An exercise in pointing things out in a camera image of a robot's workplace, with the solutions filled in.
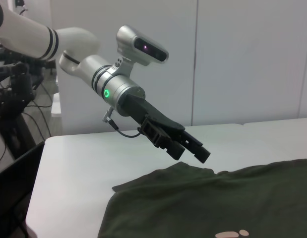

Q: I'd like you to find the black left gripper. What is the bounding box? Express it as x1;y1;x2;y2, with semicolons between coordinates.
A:
121;93;212;164

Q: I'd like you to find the dark green FREE t-shirt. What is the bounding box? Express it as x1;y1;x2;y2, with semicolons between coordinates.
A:
98;157;307;238

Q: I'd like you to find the white furniture panel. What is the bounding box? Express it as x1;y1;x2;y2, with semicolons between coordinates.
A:
51;91;62;136

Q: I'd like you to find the black equipment rack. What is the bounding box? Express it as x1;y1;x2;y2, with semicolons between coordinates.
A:
0;37;57;159

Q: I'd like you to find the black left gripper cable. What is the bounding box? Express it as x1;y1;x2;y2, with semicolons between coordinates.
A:
101;106;144;138

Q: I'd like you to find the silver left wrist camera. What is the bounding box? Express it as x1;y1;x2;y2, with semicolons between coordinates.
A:
111;24;169;75

